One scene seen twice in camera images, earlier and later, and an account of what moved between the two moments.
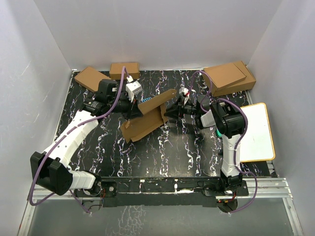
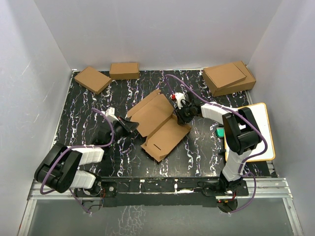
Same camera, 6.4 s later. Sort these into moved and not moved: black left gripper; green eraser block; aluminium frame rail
Moved: black left gripper
Not moved: aluminium frame rail; green eraser block
